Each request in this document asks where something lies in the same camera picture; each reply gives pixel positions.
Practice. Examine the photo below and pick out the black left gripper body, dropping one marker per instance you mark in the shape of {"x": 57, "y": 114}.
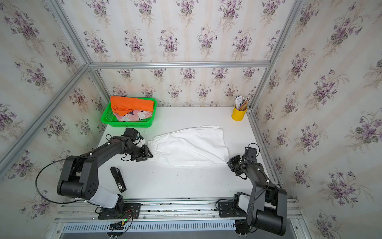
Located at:
{"x": 140, "y": 153}

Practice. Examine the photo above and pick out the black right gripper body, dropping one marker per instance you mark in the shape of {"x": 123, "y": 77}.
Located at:
{"x": 236, "y": 163}

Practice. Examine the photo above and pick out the white cloth garment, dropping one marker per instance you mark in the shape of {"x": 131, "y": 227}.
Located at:
{"x": 190, "y": 147}

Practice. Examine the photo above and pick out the pink shark print shorts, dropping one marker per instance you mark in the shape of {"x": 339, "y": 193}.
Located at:
{"x": 134, "y": 116}

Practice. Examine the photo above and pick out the orange shorts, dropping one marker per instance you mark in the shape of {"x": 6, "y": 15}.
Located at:
{"x": 125, "y": 105}

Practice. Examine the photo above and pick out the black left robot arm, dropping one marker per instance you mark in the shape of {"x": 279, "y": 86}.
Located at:
{"x": 79, "y": 178}

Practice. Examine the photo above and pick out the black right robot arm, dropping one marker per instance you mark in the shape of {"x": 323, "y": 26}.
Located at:
{"x": 265, "y": 208}

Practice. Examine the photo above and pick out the black remote-like device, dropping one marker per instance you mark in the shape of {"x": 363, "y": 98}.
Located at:
{"x": 116, "y": 174}

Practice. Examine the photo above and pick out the yellow pen cup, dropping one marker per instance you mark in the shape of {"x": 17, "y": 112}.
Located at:
{"x": 238, "y": 115}

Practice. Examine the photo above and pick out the green plastic basket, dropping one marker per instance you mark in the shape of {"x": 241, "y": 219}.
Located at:
{"x": 109, "y": 118}

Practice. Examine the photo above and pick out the pencils in cup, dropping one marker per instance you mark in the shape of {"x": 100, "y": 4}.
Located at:
{"x": 241, "y": 102}

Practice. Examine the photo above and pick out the small green-lit circuit board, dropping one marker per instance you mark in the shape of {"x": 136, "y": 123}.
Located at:
{"x": 117, "y": 226}

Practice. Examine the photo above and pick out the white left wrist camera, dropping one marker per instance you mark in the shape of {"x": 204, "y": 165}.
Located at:
{"x": 139, "y": 139}

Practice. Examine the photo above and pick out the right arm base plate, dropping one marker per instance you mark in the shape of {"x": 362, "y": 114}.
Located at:
{"x": 229, "y": 208}

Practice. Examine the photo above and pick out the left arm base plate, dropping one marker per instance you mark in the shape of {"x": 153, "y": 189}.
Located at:
{"x": 130, "y": 210}

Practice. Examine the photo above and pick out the aluminium front rail frame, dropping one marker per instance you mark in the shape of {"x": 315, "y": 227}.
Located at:
{"x": 148, "y": 215}

